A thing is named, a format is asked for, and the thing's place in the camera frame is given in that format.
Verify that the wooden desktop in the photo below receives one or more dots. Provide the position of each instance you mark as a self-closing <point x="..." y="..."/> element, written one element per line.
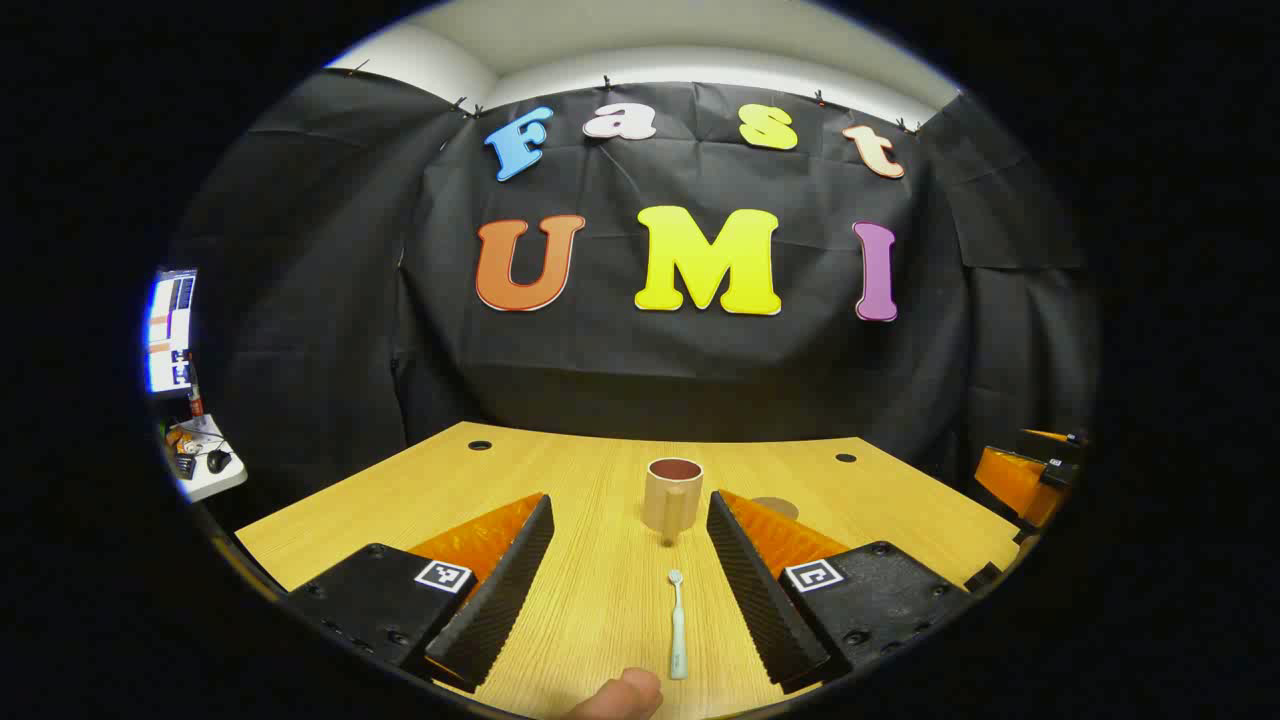
<point x="600" y="560"/>

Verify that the small red bottle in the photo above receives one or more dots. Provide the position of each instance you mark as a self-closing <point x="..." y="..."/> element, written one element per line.
<point x="196" y="400"/>

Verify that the black backdrop cloth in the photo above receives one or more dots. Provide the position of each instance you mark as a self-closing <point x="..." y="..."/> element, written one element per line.
<point x="650" y="370"/>

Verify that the white side table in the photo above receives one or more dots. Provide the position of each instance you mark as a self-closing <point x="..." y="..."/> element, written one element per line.
<point x="225" y="483"/>

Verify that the round brown coaster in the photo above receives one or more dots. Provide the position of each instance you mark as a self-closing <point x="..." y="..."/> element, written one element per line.
<point x="780" y="507"/>

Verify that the beige cup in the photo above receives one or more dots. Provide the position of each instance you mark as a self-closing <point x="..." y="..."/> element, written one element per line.
<point x="672" y="505"/>

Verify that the black computer mouse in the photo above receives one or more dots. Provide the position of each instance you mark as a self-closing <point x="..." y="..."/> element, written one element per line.
<point x="218" y="461"/>

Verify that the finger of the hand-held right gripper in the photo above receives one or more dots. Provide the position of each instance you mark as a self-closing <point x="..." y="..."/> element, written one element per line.
<point x="1015" y="485"/>
<point x="1055" y="440"/>

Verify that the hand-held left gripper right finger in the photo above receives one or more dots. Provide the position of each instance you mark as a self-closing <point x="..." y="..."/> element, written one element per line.
<point x="760" y="600"/>

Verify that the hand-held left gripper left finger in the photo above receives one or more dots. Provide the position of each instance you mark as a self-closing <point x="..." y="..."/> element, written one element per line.
<point x="500" y="590"/>

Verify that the computer monitor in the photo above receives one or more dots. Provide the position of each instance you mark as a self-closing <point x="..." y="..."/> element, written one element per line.
<point x="172" y="330"/>

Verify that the pale green toothbrush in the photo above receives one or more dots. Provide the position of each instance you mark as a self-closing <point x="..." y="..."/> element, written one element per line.
<point x="678" y="640"/>

